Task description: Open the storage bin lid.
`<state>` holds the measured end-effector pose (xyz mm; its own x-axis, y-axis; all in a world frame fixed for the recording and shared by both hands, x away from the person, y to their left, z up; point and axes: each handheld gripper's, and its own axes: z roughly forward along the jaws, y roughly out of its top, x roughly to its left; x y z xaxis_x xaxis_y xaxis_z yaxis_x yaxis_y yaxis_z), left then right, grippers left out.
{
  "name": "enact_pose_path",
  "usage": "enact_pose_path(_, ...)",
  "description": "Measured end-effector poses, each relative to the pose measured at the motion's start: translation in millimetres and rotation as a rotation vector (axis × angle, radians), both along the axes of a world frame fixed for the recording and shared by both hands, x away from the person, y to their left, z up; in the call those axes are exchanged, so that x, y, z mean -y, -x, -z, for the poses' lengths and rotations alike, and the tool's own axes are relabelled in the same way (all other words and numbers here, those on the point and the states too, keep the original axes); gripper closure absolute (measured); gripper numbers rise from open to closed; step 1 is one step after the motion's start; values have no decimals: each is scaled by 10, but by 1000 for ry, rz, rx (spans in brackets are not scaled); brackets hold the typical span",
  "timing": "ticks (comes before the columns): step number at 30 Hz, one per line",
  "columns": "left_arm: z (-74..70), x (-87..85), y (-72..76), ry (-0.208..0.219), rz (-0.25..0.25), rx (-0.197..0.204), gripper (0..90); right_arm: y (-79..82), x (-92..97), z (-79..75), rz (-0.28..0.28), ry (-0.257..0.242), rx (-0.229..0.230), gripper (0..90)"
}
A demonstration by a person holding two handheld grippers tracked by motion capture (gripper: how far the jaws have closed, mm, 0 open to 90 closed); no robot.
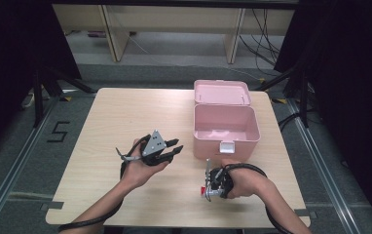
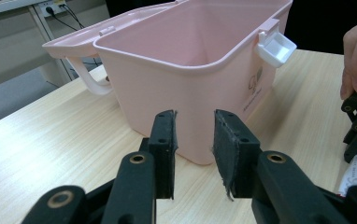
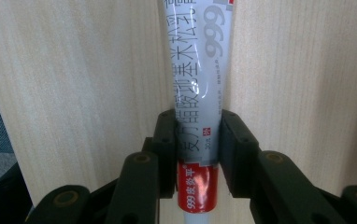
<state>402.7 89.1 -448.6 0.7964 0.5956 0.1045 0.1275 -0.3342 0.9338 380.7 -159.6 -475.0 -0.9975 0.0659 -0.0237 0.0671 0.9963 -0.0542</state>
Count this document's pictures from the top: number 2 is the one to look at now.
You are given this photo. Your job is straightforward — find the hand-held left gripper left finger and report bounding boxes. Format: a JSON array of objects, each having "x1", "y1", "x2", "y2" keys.
[{"x1": 148, "y1": 109, "x2": 179, "y2": 201}]

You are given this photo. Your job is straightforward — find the pink plastic box with handle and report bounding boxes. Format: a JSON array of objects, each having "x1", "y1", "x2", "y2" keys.
[{"x1": 41, "y1": 0, "x2": 298, "y2": 166}]

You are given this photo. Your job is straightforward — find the bundle of black hanging cables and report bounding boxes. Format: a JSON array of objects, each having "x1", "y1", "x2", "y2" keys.
[{"x1": 44, "y1": 4, "x2": 87, "y2": 32}]

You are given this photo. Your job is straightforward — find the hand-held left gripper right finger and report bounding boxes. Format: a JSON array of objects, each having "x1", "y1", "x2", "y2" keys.
[{"x1": 212, "y1": 108, "x2": 262, "y2": 201}]

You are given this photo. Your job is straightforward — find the white power strip with plugs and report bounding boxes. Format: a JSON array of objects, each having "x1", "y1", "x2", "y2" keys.
[{"x1": 39, "y1": 0, "x2": 69, "y2": 17}]

